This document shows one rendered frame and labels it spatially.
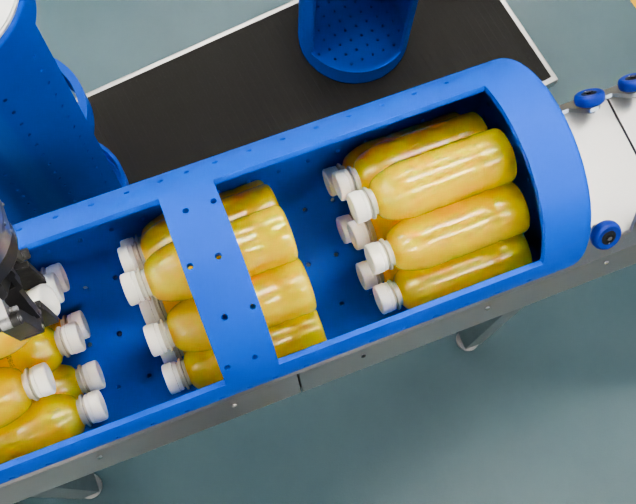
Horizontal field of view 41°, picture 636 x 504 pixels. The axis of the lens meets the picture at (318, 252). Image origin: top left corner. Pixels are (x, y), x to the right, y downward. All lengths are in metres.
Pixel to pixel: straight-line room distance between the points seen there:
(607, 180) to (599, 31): 1.29
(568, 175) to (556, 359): 1.27
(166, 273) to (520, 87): 0.46
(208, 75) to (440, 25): 0.62
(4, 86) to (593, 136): 0.90
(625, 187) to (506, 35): 1.06
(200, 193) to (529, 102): 0.39
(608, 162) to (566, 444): 1.01
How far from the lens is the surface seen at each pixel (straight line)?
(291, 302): 1.01
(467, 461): 2.17
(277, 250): 0.99
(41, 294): 0.96
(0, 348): 0.98
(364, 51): 2.27
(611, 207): 1.36
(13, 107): 1.46
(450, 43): 2.33
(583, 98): 1.36
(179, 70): 2.27
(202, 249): 0.94
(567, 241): 1.06
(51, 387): 1.05
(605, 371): 2.29
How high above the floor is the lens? 2.13
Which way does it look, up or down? 73 degrees down
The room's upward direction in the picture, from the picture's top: 6 degrees clockwise
